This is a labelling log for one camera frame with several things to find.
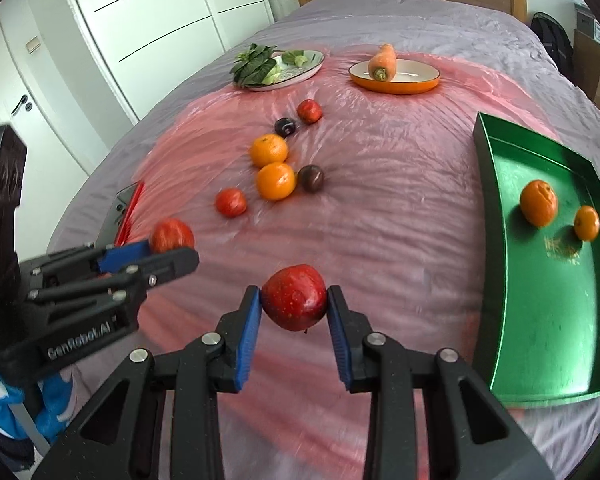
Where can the dark leafy greens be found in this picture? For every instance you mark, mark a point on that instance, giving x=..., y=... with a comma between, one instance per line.
x=252, y=65

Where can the pale green vegetable piece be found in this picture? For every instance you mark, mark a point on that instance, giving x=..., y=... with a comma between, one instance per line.
x=292, y=57

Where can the green metal tray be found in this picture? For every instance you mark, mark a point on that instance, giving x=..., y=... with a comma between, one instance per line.
x=530, y=310

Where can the white door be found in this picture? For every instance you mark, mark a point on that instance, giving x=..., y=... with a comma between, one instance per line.
x=55, y=110

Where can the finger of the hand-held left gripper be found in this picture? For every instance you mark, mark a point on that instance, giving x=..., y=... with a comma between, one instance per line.
x=122, y=256
x=172, y=262

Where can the person's left hand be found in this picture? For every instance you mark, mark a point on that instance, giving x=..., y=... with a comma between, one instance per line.
x=55, y=405

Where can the red plastic sheet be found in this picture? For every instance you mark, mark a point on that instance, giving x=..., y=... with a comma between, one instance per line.
x=405, y=210

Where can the streaked red apple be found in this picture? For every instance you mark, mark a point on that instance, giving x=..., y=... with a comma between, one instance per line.
x=172, y=235

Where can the white patterned plate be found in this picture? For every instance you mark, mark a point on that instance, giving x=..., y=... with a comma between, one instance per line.
x=311, y=62

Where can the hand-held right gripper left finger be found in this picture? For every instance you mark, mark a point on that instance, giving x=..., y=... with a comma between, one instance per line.
x=247, y=340

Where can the light switch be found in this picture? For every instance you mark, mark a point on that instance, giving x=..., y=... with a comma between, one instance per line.
x=32, y=45

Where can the dark red apple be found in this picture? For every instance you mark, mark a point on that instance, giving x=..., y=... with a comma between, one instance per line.
x=293, y=297

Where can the dark purple plum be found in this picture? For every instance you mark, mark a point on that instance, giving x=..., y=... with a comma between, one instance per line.
x=311, y=178
x=285, y=126

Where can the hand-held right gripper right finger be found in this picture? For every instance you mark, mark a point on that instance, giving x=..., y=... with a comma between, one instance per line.
x=339, y=340

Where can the small bright red apple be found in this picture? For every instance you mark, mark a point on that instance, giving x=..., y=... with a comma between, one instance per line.
x=231, y=202

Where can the person's dark trousers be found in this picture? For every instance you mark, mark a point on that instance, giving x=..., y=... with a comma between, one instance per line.
x=0, y=450

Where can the grey bedspread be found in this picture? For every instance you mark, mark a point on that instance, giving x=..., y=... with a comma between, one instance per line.
x=430, y=25

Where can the small orange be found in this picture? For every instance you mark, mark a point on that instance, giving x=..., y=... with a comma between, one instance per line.
x=586, y=222

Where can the white wardrobe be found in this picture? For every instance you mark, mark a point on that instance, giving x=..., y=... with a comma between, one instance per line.
x=155, y=35

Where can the large orange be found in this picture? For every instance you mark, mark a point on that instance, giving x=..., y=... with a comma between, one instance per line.
x=538, y=203

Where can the black backpack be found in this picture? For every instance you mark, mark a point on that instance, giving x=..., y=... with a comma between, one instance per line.
x=552, y=45

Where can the carrot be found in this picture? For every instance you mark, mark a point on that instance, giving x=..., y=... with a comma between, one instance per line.
x=382, y=62

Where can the orange rimmed plate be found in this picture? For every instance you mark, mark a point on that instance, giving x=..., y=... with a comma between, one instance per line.
x=415, y=77

